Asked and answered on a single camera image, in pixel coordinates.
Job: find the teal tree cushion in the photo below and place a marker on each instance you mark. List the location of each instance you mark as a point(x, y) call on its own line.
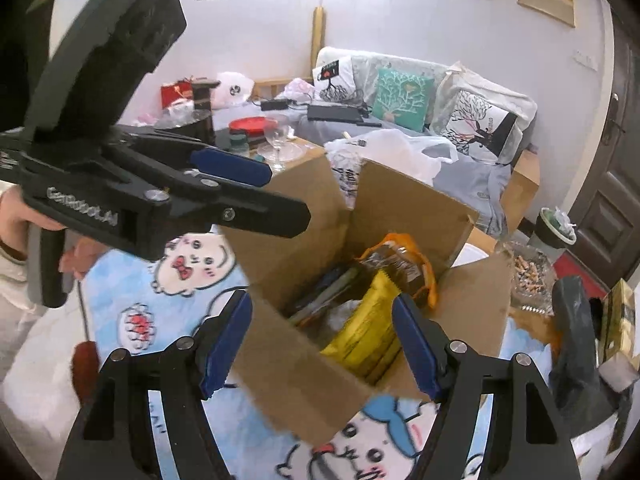
point(402, 97)

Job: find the black remote control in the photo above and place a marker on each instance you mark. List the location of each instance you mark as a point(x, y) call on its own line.
point(367, 123)

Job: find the wooden pole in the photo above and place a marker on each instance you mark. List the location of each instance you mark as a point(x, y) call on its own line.
point(318, 30)

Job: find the blue cartoon printed blanket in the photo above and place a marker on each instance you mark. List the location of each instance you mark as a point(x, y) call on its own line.
point(165, 310)

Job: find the black laptop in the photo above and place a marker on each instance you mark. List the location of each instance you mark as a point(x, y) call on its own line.
point(334, 112)

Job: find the black plastic bag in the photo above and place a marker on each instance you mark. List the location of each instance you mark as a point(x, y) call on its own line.
point(580, 340)

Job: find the brown cardboard box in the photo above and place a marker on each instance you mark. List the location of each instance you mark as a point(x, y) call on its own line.
point(300, 360)

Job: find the glass ashtray with cigarette butts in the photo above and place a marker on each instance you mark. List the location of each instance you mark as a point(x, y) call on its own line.
point(530, 272)

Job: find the white light switch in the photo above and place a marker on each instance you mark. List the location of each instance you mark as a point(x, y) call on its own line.
point(586, 60)

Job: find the yellow snack packet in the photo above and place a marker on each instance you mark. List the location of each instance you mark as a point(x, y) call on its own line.
point(367, 327)

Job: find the white snack packet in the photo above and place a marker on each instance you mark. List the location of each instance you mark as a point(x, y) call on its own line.
point(342, 312)

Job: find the wine glass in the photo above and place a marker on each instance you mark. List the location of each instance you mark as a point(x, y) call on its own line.
point(277, 142)

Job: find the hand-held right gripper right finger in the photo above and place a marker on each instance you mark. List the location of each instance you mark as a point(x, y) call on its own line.
point(417, 345)

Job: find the dark brown door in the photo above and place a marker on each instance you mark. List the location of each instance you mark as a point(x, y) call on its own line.
point(612, 160)

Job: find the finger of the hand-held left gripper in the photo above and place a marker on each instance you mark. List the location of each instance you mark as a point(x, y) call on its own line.
point(250, 215)
point(230, 166)

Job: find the clear glass dish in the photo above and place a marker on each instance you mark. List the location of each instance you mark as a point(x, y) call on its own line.
point(295, 152)

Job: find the grey sofa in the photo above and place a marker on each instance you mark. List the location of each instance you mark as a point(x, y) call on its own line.
point(425, 125)

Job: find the white cushion with tree roots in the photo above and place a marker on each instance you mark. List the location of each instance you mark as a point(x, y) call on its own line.
point(334, 79)

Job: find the yellow tissue box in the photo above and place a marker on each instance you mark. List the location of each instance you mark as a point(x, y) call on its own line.
point(619, 325)

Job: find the person's left hand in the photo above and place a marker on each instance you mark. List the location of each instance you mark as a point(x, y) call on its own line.
point(12, 215)

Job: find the pink plastic bag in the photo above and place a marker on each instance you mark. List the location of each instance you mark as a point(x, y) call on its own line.
point(300, 89)

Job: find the small jar with dark lid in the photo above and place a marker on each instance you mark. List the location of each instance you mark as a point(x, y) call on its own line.
point(240, 144)

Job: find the wooden sofa armrest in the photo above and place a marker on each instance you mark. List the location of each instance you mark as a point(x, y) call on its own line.
point(522, 180)

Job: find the blue snack packet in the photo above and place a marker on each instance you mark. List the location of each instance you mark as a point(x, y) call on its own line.
point(325, 287)

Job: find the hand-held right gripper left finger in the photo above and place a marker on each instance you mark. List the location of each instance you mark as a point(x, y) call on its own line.
point(225, 345)

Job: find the black power adapter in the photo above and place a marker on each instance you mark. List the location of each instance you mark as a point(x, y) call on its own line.
point(272, 105)

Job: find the black kettle with glass lid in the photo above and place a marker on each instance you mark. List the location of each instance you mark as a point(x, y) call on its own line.
point(182, 120)

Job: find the brown pretzel snack packet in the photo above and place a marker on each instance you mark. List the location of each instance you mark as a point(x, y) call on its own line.
point(400, 265)

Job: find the green trash bin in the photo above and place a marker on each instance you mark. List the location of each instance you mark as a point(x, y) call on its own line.
point(556, 227)

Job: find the white bag with panda face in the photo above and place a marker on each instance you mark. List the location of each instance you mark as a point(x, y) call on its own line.
point(232, 87)

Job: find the red gift bag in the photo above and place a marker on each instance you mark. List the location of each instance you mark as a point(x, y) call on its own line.
point(176, 95)

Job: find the white plastic bag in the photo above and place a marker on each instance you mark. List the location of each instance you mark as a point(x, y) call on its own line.
point(385, 155)

